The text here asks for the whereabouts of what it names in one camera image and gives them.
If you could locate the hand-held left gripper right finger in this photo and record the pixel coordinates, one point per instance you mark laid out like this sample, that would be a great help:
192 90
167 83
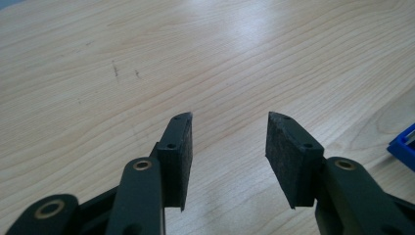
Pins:
293 163

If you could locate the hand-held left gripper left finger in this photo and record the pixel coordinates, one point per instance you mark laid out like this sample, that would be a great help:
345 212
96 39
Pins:
176 163

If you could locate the blue stapler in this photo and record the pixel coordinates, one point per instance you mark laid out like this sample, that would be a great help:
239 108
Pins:
403 151

